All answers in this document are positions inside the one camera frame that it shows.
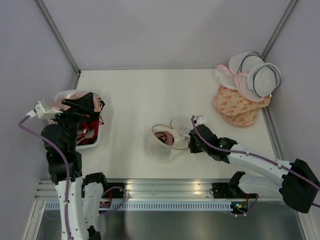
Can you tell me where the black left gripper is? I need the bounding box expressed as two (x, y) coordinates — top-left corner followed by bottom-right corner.
(48, 92), (95, 150)

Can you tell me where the pink satin bra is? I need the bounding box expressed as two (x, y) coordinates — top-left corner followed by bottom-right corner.
(49, 91), (105, 124)

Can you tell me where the round beige mesh laundry bag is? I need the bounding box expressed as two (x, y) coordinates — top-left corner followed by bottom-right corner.
(145, 117), (192, 164)

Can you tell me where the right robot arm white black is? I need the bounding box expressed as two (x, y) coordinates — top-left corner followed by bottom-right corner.
(188, 124), (320, 214)

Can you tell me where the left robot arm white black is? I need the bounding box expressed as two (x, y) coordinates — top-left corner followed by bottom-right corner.
(40, 91), (109, 240)

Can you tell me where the black bra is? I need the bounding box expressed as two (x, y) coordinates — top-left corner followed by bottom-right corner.
(93, 93), (105, 113)

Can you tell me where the red bra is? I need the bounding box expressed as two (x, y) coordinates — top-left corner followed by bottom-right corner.
(76, 116), (104, 146)

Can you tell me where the pink black item in bag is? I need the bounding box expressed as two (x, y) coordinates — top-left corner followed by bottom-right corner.
(154, 131), (175, 146)

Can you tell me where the orange floral bag lower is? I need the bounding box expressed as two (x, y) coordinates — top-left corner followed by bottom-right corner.
(222, 109), (259, 128)

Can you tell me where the white pink-trim mesh bag left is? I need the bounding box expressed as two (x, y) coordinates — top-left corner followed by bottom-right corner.
(214, 64), (238, 90)

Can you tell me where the white pink-trim mesh bag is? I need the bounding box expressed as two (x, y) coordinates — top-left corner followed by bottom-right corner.
(234, 72), (264, 103)
(214, 64), (238, 90)

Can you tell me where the white pink-trim mesh bag right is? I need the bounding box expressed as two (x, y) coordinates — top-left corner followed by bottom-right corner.
(234, 72), (264, 103)

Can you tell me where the white blue-trim mesh bag rear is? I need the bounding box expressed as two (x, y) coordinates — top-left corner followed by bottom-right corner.
(228, 51), (264, 75)

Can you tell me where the white blue-trim mesh bag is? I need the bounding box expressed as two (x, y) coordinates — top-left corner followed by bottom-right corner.
(228, 51), (264, 75)
(247, 62), (282, 98)

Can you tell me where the white blue-trim mesh bag front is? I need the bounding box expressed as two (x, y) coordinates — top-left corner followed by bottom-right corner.
(247, 62), (282, 98)

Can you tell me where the white plastic basket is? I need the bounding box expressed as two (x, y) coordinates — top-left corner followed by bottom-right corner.
(52, 89), (104, 150)

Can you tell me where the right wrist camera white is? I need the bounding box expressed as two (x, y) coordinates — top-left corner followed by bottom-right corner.
(191, 115), (208, 126)

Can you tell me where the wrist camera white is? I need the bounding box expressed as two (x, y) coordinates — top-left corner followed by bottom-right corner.
(191, 115), (208, 126)
(34, 99), (63, 120)

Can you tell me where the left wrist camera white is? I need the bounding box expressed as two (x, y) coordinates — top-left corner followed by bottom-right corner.
(34, 99), (63, 120)

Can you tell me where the aluminium table edge rail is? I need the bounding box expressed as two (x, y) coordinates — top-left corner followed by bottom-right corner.
(34, 178), (303, 200)

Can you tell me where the left aluminium frame post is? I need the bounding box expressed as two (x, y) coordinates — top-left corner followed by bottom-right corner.
(34, 0), (81, 77)

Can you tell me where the aluminium frame post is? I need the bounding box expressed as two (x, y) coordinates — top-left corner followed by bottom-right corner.
(34, 0), (81, 77)
(260, 0), (300, 61)

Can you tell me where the right side aluminium rail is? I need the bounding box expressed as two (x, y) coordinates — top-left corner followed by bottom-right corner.
(262, 106), (286, 160)

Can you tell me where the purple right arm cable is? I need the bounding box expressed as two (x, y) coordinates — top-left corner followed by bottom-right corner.
(191, 115), (320, 208)

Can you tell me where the white slotted cable duct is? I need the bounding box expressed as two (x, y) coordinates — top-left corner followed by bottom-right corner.
(44, 201), (233, 211)

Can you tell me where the right aluminium frame post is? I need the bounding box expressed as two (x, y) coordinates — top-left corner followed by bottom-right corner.
(260, 0), (300, 61)

